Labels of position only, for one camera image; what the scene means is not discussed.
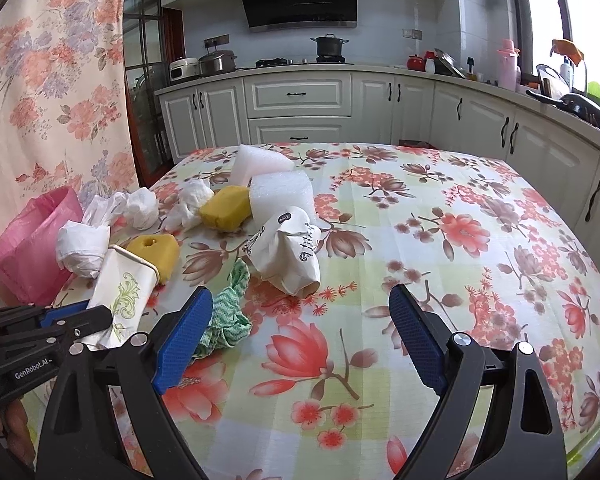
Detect pink thermos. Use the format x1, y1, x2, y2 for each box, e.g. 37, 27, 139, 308
497, 38, 522, 90

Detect floral curtain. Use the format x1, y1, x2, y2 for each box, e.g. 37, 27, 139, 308
0, 0, 142, 283

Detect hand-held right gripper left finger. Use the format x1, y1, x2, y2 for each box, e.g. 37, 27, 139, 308
35, 287, 214, 480

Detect floral tablecloth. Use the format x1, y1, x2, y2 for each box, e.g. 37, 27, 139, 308
27, 141, 600, 480

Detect yellow sponge with hole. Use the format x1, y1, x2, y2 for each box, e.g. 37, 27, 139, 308
126, 235, 181, 286

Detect orange cloth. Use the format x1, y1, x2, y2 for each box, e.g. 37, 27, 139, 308
552, 38, 587, 64

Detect white tissue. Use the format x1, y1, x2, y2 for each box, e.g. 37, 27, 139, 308
164, 180, 216, 231
56, 220, 112, 279
82, 191, 129, 227

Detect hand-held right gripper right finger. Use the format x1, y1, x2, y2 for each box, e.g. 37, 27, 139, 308
388, 284, 566, 480

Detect white foam block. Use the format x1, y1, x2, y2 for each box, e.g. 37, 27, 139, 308
229, 144, 296, 189
249, 170, 315, 227

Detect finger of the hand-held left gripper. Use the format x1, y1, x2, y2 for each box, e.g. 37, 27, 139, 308
0, 306, 112, 350
0, 301, 90, 333

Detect gas stove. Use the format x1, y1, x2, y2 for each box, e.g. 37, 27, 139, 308
255, 57, 356, 67

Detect white lower cabinets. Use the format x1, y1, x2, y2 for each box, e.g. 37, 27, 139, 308
154, 70, 600, 263

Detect steel rice cooker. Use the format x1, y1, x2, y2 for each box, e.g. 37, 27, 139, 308
198, 48, 237, 76

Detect green cloth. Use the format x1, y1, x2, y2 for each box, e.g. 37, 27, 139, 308
191, 257, 254, 361

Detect steel basin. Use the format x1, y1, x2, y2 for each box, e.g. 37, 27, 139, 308
433, 48, 466, 79

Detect white rice cooker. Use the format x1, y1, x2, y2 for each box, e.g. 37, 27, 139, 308
168, 57, 201, 84

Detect black cooking pot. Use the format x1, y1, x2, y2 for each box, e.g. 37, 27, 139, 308
309, 33, 350, 59

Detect black wok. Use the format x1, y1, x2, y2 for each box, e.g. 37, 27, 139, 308
525, 88, 600, 127

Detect person's left hand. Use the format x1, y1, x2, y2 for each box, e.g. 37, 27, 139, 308
0, 397, 37, 468

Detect crumpled white paper bag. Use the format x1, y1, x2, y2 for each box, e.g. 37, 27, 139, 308
247, 205, 324, 297

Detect pink lined trash bin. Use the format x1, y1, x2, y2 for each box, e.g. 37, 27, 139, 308
0, 185, 86, 307

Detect white paper towel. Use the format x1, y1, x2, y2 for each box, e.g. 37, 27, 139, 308
125, 187, 161, 231

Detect wooden glass door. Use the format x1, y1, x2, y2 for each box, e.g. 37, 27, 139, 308
122, 0, 186, 187

